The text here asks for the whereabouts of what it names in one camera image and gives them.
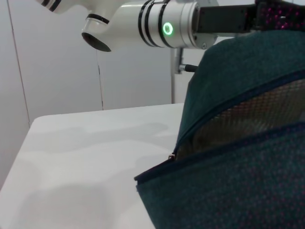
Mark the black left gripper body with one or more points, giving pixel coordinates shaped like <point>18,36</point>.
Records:
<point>226,19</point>

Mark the dark teal insulated bag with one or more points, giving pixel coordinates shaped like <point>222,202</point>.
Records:
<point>238,186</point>

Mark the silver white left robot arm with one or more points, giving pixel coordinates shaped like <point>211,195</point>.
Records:
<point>147,21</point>

